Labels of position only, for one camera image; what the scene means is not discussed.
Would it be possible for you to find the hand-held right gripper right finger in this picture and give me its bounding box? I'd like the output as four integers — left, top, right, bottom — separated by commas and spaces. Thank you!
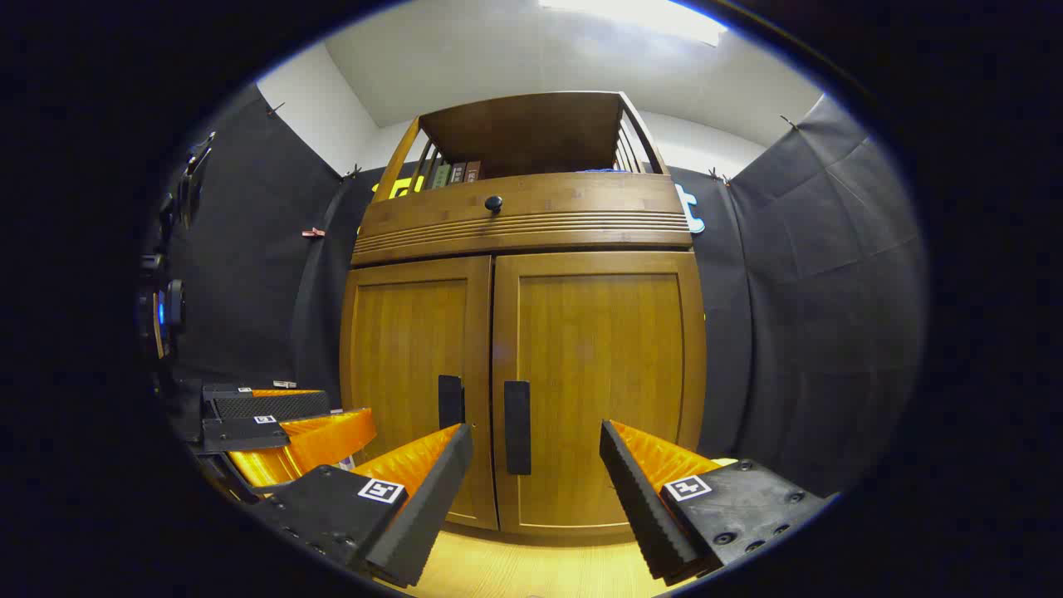
599, 419, 832, 587

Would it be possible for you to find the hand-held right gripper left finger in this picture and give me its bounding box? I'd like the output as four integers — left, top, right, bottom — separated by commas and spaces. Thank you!
249, 422, 475, 590

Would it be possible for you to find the black door handle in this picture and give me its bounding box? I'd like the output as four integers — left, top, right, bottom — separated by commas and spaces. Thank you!
438, 374, 467, 429
503, 380, 533, 477

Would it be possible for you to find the wooden shoe cabinet door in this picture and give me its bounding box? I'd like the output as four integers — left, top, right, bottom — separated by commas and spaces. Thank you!
340, 255, 500, 532
492, 250, 709, 537

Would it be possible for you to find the wooden double-door shoe cabinet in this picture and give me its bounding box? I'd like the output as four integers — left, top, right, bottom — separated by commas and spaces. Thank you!
339, 90, 709, 540

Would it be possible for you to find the wooden grooved drawer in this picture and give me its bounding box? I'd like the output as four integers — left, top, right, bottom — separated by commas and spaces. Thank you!
352, 171, 695, 267

